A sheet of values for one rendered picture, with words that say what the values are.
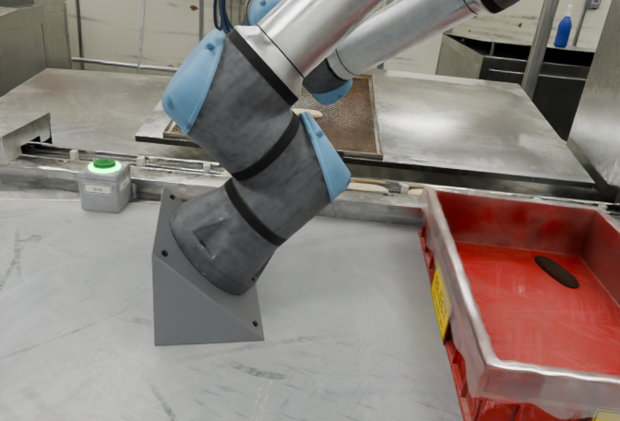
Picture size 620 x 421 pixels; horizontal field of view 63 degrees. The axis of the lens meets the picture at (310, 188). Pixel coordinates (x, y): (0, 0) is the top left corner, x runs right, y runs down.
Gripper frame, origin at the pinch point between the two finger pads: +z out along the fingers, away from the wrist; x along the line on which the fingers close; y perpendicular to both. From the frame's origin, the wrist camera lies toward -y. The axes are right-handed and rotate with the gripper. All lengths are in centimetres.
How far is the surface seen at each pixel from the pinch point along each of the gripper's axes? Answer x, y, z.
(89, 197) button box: -16.5, -25.5, 4.3
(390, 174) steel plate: 18.7, 33.8, 7.0
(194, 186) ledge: -9.0, -8.4, 3.3
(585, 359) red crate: -44, 53, 7
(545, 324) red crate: -37, 50, 7
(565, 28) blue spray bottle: 194, 144, -22
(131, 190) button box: -9.4, -20.6, 5.5
